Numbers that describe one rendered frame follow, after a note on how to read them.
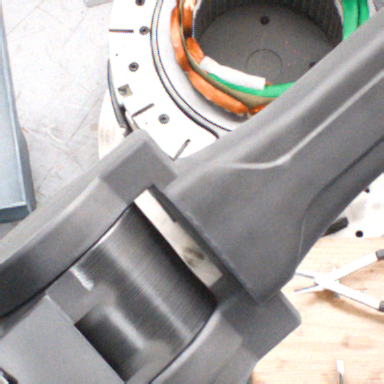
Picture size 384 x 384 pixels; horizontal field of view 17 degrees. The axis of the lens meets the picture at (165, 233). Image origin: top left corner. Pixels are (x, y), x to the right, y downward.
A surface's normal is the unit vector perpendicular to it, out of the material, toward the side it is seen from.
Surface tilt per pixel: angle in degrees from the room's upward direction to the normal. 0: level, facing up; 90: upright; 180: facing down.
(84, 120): 0
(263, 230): 24
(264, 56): 0
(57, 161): 0
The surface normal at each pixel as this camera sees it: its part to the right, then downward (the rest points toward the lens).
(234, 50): -0.03, -0.27
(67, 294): 0.24, 0.03
